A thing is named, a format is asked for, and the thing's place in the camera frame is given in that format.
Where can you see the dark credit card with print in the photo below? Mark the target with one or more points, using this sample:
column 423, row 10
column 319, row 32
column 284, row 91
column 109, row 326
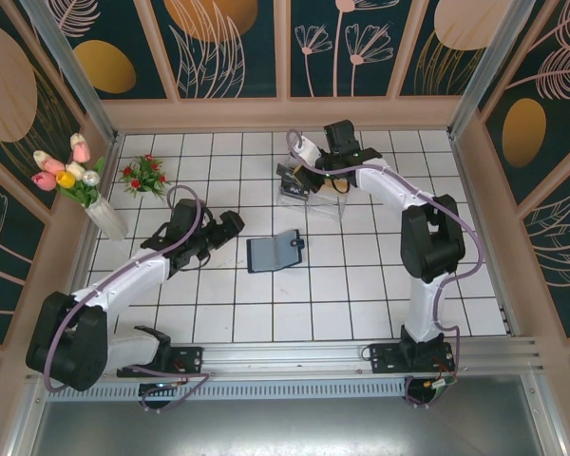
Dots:
column 294, row 191

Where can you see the blue leather card holder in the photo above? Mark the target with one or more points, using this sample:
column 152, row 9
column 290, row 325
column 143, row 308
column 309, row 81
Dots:
column 271, row 254

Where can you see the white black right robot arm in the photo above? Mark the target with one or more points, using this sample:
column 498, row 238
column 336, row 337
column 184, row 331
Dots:
column 423, row 304

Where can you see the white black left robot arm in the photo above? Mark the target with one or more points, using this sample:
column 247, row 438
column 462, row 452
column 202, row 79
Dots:
column 128, row 280

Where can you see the clear acrylic card stand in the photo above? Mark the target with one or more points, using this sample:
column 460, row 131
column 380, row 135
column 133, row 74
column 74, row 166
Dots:
column 325, row 204

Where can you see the small red flower plant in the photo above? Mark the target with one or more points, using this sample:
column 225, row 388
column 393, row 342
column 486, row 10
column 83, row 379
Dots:
column 145, row 178

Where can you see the white ribbed vase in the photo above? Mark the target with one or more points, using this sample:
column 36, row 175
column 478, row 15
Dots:
column 107, row 218

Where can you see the vase with tulips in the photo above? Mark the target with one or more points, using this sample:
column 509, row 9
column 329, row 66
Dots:
column 88, row 195

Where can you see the cream tulip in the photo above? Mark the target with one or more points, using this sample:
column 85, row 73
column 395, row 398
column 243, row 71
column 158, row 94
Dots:
column 74, row 170

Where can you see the yellow tulip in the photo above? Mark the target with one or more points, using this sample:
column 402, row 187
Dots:
column 65, row 178

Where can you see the pink and white tulip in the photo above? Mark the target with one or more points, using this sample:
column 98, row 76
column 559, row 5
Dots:
column 81, row 149

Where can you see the deep pink tulip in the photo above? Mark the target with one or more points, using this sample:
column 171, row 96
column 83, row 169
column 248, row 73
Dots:
column 43, row 181

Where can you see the pale pink tulip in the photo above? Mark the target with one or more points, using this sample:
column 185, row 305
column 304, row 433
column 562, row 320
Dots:
column 47, row 161

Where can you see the grey metal front panel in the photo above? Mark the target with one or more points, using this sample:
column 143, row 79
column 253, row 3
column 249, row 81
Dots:
column 290, row 427

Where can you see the small green circuit board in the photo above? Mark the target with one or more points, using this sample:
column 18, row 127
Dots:
column 444, row 384

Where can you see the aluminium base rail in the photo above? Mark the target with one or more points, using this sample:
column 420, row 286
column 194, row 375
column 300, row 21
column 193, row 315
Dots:
column 285, row 356

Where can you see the aluminium frame post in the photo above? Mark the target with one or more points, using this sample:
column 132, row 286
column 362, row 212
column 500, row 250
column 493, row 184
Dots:
column 71, row 71
column 491, row 62

